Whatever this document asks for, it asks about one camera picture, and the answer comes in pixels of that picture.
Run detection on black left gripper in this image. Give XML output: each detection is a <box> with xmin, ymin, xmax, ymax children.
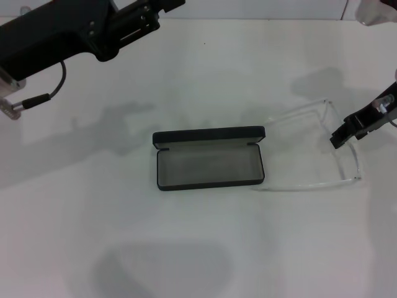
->
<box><xmin>0</xmin><ymin>0</ymin><xmax>187</xmax><ymax>82</ymax></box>

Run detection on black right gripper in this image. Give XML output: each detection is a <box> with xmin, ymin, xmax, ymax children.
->
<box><xmin>329</xmin><ymin>80</ymin><xmax>397</xmax><ymax>150</ymax></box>

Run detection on clear white glasses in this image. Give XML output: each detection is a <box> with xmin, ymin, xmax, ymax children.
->
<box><xmin>253</xmin><ymin>98</ymin><xmax>364</xmax><ymax>192</ymax></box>

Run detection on black glasses case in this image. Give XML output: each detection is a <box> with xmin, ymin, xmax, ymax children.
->
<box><xmin>151</xmin><ymin>125</ymin><xmax>267</xmax><ymax>192</ymax></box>

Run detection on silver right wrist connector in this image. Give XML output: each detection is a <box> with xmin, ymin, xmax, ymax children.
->
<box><xmin>374</xmin><ymin>95</ymin><xmax>395</xmax><ymax>110</ymax></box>

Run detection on thin left gripper cable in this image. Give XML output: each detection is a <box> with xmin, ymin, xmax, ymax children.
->
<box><xmin>12</xmin><ymin>60</ymin><xmax>68</xmax><ymax>114</ymax></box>

